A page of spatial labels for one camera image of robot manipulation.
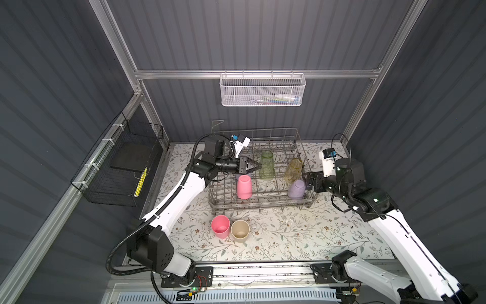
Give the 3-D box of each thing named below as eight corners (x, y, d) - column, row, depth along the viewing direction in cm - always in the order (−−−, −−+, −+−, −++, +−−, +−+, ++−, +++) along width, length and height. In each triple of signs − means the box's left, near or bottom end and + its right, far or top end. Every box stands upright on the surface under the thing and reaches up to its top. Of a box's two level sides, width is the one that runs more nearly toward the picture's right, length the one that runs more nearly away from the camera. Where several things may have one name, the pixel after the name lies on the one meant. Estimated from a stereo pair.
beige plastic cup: (230, 243, 84) (228, 235, 75) (235, 226, 89) (234, 217, 80) (244, 247, 82) (244, 240, 74) (249, 230, 87) (249, 221, 79)
